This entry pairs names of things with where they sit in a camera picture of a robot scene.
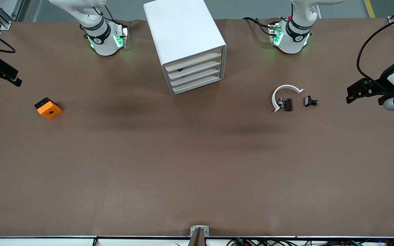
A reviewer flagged white table edge rail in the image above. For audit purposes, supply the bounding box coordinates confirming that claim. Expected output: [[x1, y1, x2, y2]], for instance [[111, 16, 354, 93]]
[[0, 236, 394, 246]]

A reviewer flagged bundle of cables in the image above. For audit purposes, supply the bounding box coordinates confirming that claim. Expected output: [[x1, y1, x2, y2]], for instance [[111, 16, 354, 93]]
[[228, 238, 394, 246]]

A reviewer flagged orange black button box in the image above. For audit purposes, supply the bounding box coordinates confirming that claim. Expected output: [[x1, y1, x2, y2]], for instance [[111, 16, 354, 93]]
[[35, 97, 62, 120]]

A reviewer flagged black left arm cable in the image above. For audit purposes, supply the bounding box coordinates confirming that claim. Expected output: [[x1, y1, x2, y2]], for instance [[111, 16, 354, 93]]
[[356, 12, 394, 90]]

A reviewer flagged grey metal mount bracket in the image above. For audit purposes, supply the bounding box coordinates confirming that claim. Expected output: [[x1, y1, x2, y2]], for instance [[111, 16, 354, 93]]
[[188, 225, 210, 246]]

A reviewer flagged white curved plastic piece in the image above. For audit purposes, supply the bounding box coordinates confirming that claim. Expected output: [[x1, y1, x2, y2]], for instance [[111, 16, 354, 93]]
[[272, 84, 304, 113]]

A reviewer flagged small brown connector part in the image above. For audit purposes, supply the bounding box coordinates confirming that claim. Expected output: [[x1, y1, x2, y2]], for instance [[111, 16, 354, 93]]
[[277, 97, 293, 112]]

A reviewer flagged black base cable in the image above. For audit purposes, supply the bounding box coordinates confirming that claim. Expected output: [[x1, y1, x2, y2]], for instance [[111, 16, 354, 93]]
[[243, 16, 276, 36]]

